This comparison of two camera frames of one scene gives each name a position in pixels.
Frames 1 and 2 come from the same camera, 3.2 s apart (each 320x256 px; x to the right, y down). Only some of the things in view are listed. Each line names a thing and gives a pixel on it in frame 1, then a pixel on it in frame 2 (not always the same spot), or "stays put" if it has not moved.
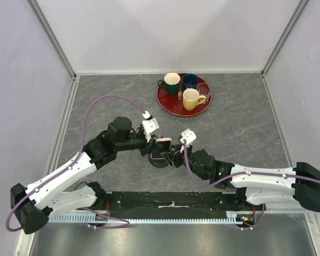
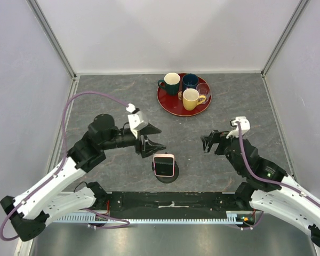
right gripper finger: x=176 y=149 → x=207 y=139
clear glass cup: x=204 y=89 stays put
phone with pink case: x=166 y=143 → x=164 y=165
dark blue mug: x=190 y=81 stays put
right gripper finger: x=169 y=157 → x=207 y=145
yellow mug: x=191 y=98 stays put
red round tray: x=174 y=104 stays put
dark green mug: x=171 y=83 stays put
